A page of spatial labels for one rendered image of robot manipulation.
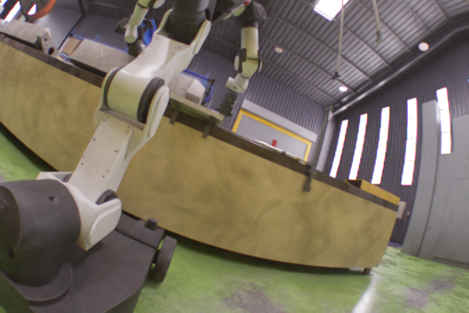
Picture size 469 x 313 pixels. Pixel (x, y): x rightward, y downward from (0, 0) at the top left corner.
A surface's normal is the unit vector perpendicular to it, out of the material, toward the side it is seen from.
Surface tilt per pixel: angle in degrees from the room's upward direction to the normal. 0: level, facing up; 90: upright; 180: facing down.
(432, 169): 90
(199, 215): 90
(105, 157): 76
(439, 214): 90
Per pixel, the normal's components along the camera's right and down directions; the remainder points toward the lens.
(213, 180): 0.22, -0.14
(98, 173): 0.28, -0.36
